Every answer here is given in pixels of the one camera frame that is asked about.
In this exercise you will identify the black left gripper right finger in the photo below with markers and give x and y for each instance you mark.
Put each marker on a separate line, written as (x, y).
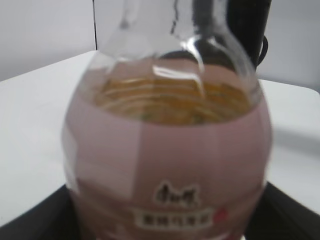
(279, 217)

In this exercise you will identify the pink label oolong tea bottle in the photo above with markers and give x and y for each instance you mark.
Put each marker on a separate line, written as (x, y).
(167, 135)

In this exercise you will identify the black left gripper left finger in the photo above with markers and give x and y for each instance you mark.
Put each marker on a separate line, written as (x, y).
(52, 219)

